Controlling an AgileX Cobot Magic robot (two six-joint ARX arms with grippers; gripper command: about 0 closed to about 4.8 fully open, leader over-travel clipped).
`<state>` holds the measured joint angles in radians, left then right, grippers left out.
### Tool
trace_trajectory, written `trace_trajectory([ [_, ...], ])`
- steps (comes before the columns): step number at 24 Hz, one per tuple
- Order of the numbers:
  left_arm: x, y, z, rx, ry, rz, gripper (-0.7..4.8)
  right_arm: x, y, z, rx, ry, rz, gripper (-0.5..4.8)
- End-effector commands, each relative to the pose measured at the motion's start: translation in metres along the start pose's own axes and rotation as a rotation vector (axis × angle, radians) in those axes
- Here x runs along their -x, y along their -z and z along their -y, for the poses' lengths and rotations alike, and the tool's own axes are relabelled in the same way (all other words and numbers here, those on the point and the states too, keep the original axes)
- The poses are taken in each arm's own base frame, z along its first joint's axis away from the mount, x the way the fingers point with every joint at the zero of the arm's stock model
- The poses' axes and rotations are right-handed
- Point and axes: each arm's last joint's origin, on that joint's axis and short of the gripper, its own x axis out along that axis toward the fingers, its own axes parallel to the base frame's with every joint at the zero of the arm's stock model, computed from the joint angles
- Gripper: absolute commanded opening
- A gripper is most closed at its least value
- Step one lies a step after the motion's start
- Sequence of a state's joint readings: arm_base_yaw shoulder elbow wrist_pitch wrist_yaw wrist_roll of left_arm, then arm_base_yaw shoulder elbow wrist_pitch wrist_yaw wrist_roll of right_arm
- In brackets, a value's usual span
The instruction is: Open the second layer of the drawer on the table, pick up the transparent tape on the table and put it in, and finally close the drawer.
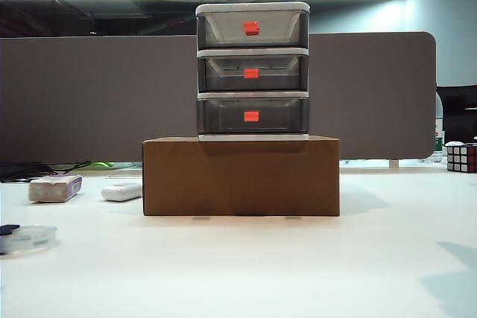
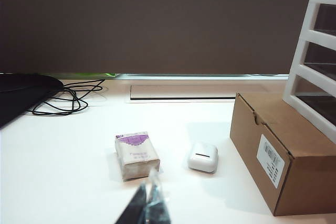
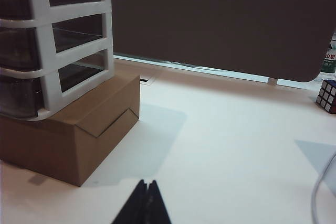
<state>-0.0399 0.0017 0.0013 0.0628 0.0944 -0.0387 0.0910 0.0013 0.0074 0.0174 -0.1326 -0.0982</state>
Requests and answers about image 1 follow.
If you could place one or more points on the white plastic drawer cabinet frame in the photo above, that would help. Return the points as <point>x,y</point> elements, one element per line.
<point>253,6</point>

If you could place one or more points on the grey-brown desk divider panel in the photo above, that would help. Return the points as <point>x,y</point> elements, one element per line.
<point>93,102</point>

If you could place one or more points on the small white oval device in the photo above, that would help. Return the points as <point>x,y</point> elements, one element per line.
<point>119,192</point>

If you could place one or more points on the white wrapped block, purple label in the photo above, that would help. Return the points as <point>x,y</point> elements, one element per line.
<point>52,189</point>

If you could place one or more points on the transparent tape roll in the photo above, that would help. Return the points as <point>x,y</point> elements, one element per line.
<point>30,238</point>

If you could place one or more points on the black Rubik's cube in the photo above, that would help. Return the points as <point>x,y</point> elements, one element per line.
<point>464,158</point>

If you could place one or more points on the clear plastic bottle, green label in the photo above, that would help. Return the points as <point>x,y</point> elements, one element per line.
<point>439,124</point>

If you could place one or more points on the white divider foot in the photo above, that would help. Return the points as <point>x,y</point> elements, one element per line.
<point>394,163</point>

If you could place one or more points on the brown cardboard box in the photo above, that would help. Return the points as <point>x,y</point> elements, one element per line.
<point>238,176</point>

